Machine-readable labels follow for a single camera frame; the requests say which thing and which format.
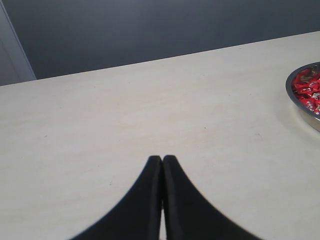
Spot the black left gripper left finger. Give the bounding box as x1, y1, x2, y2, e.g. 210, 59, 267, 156
73, 155, 164, 240

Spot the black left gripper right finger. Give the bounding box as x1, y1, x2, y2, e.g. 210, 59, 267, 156
162, 155, 250, 240

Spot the round steel plate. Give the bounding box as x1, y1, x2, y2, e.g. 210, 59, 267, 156
285, 62, 320, 131

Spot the red wrapped candy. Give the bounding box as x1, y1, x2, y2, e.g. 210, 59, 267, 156
292, 81, 320, 97

